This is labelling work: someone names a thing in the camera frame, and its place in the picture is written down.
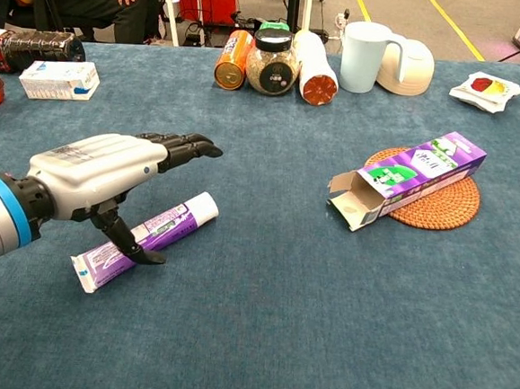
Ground white red snack packet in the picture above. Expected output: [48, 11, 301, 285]
[447, 69, 520, 116]

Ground light blue plastic cup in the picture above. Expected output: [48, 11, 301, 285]
[338, 19, 410, 98]

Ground round woven rattan coaster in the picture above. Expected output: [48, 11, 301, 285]
[358, 144, 485, 234]

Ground orange drink can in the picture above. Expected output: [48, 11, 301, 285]
[212, 27, 256, 93]

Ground white blue carton box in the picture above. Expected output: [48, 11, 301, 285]
[16, 56, 102, 105]

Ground white metal stand frame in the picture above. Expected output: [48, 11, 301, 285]
[153, 0, 185, 48]

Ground purple green toothpaste box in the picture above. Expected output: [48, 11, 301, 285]
[323, 121, 490, 243]

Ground glass jar black lid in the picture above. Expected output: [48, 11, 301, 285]
[242, 26, 304, 98]

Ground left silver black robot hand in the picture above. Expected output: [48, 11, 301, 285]
[19, 119, 225, 272]

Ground blue felt table mat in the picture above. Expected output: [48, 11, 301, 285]
[0, 22, 520, 389]

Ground seated person dark trousers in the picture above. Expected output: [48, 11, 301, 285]
[4, 0, 162, 47]

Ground white can brown lid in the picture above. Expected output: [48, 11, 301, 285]
[288, 29, 344, 108]

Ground cream ceramic bowl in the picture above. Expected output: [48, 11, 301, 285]
[375, 31, 438, 99]

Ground dark tea bottle red label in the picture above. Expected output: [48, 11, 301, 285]
[0, 26, 89, 80]

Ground green lidded container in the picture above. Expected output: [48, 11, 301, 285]
[259, 20, 291, 33]

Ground white stand pole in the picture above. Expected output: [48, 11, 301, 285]
[301, 0, 315, 31]

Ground purple white toothpaste tube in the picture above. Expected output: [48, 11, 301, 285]
[66, 181, 222, 305]

